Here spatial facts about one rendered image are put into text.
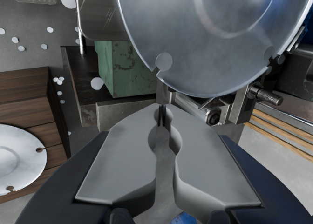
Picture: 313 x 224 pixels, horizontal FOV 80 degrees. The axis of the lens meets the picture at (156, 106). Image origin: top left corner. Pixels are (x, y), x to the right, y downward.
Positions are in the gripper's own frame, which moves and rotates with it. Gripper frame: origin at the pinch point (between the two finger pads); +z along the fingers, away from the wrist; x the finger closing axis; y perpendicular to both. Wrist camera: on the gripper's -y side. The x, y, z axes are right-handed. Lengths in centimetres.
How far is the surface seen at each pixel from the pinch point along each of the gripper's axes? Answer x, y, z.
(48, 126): -35, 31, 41
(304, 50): 24.5, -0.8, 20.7
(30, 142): -41, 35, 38
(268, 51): 16.6, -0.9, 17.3
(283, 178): 107, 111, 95
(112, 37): -4.7, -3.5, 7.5
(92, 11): -6.2, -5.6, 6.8
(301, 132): 88, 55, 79
